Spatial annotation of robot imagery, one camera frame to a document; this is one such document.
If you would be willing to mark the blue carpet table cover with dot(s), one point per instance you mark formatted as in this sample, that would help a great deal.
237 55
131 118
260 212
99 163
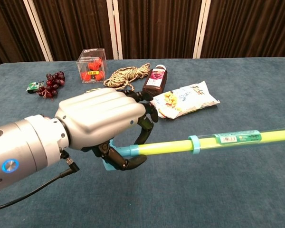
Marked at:
180 190

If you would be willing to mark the brown bottle with flower label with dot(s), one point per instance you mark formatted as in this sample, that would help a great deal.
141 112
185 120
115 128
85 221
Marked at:
156 78

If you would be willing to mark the dark red plastic grapes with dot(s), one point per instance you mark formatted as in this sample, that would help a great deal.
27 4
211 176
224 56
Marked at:
52 82

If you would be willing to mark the clear box with red items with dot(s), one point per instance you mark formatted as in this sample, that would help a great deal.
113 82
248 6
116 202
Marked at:
91 71

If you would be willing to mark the brown curtain screen panel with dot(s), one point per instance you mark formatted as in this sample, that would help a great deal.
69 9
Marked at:
251 23
9 28
73 23
156 23

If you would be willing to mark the white snack bag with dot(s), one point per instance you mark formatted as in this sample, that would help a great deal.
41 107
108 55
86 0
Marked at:
190 97

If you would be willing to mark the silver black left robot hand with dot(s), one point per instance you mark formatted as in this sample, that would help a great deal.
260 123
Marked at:
97 114

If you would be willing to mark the yellow blue water squirter toy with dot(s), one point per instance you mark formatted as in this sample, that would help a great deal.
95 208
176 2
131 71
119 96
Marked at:
168 143

